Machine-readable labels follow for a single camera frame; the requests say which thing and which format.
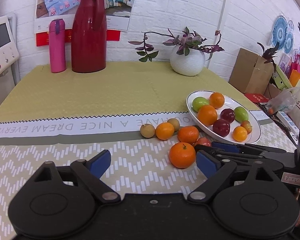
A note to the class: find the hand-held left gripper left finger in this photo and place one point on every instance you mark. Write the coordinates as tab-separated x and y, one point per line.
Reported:
100	163

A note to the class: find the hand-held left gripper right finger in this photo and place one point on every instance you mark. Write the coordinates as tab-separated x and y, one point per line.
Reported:
206	165

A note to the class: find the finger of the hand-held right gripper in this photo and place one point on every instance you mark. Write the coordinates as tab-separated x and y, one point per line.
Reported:
242	160
225	147

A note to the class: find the dark red plum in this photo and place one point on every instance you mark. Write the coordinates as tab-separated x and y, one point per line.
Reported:
227	115
221	127

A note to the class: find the small yellow orange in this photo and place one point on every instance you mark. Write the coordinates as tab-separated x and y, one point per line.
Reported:
240	133

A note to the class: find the red apple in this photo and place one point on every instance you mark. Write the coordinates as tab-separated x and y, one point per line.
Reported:
203	142

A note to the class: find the orange with green stem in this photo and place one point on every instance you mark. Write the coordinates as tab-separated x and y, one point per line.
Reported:
182	155

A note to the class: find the red yellow peach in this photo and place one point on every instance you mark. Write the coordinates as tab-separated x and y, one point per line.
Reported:
247	126

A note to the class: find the large orange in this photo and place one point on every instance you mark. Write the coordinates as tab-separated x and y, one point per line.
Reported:
207	115

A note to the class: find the green mango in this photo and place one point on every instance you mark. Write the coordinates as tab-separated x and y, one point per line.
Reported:
241	113
200	103

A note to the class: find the white plate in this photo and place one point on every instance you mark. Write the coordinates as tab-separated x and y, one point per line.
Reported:
231	103

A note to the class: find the brown longan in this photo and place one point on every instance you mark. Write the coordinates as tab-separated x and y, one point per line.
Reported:
147	130
174	123

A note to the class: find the white and blue box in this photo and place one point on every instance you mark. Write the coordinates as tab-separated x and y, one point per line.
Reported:
287	121

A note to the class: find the red envelope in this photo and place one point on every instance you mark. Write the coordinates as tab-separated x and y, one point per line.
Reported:
256	97

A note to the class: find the clear plastic bag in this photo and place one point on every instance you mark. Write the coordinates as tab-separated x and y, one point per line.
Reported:
280	101

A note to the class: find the cardboard box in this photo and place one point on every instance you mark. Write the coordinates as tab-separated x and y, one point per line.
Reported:
250	72

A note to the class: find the chevron patterned tablecloth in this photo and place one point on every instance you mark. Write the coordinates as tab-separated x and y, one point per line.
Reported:
65	92

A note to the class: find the orange paper bag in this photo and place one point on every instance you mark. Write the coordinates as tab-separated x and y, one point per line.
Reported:
297	77

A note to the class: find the green box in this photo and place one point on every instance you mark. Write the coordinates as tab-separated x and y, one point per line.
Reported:
282	78

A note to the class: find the purple plant in white pot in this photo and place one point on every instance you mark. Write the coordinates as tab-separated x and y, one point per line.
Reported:
187	60

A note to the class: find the pink paper bag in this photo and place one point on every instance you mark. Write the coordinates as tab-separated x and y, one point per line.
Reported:
298	62

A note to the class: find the dark purple plant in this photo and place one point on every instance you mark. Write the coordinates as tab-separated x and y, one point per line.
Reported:
270	53

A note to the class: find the pink bottle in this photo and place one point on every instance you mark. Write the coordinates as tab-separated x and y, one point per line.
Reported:
57	50

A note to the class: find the red thermos jug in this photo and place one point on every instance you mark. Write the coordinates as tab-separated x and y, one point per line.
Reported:
88	35

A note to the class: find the white appliance with screen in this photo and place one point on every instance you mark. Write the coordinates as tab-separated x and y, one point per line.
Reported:
1	45

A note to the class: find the small blue round wall decoration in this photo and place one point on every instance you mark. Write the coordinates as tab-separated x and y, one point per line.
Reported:
289	40

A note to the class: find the white wall conduit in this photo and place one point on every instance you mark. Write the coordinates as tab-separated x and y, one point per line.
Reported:
223	5

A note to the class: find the wall poster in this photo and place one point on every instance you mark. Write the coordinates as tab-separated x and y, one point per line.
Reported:
57	0

